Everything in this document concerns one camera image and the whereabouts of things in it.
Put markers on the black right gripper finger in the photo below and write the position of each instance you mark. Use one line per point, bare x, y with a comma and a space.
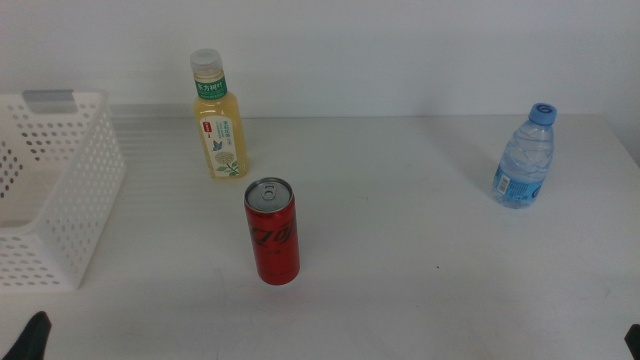
634, 345

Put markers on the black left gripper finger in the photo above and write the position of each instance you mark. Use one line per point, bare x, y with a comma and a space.
31, 340

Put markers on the yellow tea bottle green label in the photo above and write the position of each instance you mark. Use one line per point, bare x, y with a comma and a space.
222, 115

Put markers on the red cola can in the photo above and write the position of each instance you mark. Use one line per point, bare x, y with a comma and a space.
275, 240

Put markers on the clear water bottle blue cap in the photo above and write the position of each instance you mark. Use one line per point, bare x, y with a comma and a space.
525, 160

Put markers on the white perforated plastic basket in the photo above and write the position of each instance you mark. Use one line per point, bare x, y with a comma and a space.
75, 200

